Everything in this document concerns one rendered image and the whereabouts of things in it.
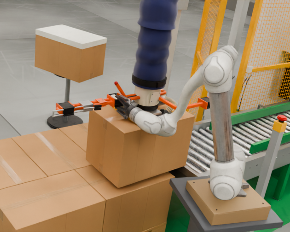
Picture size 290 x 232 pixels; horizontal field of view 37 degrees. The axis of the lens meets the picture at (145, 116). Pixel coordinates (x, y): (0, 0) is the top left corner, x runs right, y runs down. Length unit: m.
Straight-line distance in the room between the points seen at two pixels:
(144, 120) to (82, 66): 1.99
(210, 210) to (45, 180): 1.14
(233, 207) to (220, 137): 0.44
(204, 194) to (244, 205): 0.23
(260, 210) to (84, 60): 2.48
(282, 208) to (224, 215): 1.82
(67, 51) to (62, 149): 1.37
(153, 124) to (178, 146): 0.63
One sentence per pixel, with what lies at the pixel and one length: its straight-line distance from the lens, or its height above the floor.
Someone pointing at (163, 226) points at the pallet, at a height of 0.11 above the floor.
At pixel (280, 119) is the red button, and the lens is 3.25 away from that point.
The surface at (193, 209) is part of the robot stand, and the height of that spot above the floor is 0.75.
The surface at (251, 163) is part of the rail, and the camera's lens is 3.55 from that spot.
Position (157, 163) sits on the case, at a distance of 2.96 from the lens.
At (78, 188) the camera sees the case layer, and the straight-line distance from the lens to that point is 2.90.
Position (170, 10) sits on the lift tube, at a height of 1.71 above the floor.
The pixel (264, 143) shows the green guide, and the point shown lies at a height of 0.62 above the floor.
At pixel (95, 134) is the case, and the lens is 2.92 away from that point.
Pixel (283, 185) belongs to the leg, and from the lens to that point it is 4.21.
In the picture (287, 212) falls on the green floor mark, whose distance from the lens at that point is 4.17.
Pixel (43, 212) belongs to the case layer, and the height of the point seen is 0.54.
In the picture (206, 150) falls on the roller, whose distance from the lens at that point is 3.67.
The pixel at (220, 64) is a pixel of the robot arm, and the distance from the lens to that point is 2.07.
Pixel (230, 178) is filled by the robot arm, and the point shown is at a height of 1.06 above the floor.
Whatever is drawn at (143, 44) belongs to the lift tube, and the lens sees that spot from 2.70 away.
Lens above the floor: 2.18
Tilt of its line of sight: 24 degrees down
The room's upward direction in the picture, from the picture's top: 9 degrees clockwise
